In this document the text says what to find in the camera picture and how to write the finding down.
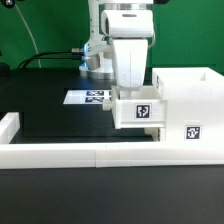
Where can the white drawer box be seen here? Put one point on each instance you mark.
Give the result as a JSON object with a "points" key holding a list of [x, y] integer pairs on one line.
{"points": [[157, 134], [139, 109]]}

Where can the white front drawer box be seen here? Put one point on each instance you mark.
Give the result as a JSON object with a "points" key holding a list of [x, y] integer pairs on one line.
{"points": [[157, 134]]}

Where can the white drawer cabinet frame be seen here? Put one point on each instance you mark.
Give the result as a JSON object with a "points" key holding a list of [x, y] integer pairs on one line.
{"points": [[194, 104]]}

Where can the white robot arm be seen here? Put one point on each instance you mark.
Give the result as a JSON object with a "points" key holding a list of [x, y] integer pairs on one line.
{"points": [[98, 54]]}

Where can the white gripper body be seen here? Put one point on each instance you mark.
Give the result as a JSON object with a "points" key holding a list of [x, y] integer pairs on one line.
{"points": [[128, 32]]}

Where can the white U-shaped boundary fence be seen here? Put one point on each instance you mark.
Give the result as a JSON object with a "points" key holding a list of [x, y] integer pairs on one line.
{"points": [[82, 155]]}

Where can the fiducial marker sheet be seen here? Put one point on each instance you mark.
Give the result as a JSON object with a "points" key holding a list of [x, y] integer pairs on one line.
{"points": [[86, 96]]}

